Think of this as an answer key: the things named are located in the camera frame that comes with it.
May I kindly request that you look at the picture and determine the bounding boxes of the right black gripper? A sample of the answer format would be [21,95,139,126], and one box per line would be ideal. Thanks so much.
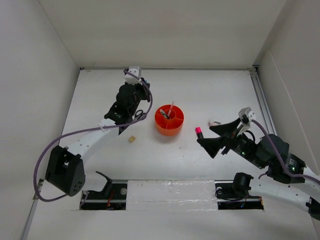
[195,117,266,169]

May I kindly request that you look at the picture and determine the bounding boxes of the pink capped black highlighter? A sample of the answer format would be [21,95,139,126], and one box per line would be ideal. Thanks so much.
[195,127,204,139]

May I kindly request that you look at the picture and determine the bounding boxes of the black clear gel pen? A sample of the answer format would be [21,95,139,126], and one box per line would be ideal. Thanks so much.
[159,109,165,118]

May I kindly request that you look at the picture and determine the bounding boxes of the pink translucent pen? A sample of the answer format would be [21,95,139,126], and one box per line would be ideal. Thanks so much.
[167,101,175,119]

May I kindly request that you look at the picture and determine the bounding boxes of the small tan eraser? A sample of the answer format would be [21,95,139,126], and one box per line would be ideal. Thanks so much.
[128,136,136,143]

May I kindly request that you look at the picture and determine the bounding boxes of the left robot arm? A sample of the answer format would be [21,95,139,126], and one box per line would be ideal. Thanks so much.
[45,78,153,197]

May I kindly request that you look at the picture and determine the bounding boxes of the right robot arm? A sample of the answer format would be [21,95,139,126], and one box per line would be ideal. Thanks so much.
[195,115,320,220]

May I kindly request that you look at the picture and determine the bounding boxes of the orange round compartment organizer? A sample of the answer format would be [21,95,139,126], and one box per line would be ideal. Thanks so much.
[154,104,185,137]

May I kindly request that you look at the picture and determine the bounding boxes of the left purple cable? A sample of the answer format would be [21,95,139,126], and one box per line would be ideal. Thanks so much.
[33,69,154,202]

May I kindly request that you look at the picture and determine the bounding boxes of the black handled scissors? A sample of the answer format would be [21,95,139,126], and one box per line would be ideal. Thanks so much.
[134,109,147,121]

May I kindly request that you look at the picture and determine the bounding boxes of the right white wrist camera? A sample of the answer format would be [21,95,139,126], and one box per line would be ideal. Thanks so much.
[238,107,256,131]

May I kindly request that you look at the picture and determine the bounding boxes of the aluminium side rail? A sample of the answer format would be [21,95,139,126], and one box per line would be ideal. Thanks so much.
[249,65,277,135]

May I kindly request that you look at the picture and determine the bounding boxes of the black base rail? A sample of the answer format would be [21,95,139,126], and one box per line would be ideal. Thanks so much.
[80,180,264,212]

